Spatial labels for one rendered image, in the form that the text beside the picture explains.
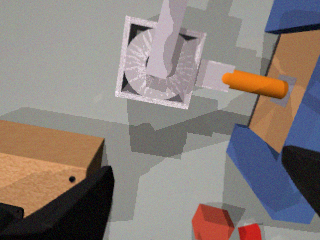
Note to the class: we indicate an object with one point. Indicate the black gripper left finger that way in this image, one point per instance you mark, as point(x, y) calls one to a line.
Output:
point(80, 213)

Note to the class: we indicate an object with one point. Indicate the blue post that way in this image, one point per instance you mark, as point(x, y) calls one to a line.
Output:
point(258, 163)

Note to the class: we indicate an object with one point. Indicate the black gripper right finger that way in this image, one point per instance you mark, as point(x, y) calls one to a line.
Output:
point(303, 167)

